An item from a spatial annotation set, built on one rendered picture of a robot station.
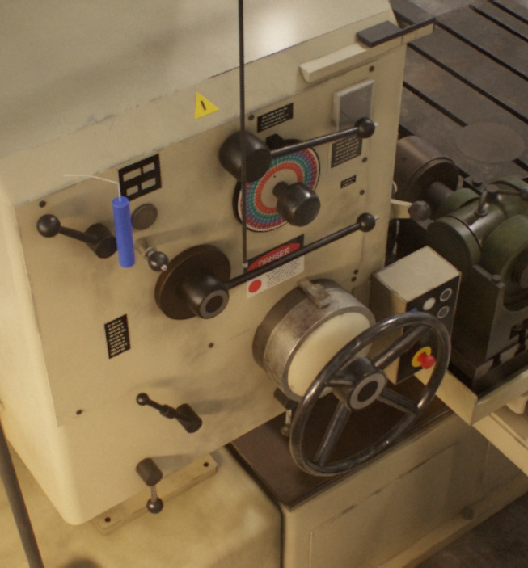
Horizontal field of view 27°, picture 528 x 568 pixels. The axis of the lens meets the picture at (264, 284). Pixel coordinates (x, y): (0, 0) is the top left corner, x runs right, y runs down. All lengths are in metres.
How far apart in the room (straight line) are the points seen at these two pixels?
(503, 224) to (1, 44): 1.14
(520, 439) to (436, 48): 1.35
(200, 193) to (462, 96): 1.68
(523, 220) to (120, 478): 1.02
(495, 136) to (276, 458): 1.11
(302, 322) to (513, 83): 1.59
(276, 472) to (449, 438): 0.53
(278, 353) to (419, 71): 1.58
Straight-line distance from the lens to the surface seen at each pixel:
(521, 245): 2.41
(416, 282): 2.23
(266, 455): 2.82
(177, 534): 2.71
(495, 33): 3.70
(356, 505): 2.94
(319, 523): 2.89
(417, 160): 2.59
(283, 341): 2.06
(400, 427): 2.21
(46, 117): 1.71
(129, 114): 1.71
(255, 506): 2.75
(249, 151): 1.74
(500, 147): 3.18
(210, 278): 1.86
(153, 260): 1.74
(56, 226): 1.62
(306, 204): 1.83
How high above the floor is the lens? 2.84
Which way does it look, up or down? 43 degrees down
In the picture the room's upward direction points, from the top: straight up
